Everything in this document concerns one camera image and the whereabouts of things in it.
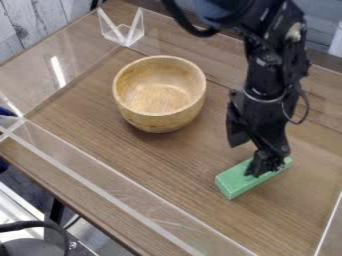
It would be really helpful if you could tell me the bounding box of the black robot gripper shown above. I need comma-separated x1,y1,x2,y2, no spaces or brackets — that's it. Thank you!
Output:
226,90,294,178

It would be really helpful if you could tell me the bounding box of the green rectangular block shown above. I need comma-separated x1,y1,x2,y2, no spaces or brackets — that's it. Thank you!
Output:
215,157,293,200

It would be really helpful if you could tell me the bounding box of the light wooden bowl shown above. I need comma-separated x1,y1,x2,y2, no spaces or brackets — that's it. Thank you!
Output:
112,55,207,133

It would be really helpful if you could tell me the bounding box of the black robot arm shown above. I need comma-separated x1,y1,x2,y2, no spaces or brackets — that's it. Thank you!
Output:
160,0,310,177

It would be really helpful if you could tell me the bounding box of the black table leg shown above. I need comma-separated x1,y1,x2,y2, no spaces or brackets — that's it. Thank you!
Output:
49,199,66,224

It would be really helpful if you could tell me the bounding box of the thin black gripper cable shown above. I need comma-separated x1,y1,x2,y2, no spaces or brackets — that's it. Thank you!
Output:
281,86,311,126

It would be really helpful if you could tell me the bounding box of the clear acrylic tray enclosure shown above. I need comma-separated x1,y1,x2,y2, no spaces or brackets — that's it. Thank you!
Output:
0,1,342,256

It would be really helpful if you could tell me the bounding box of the black cable lower left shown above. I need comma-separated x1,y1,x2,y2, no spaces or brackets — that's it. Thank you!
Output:
0,221,71,256

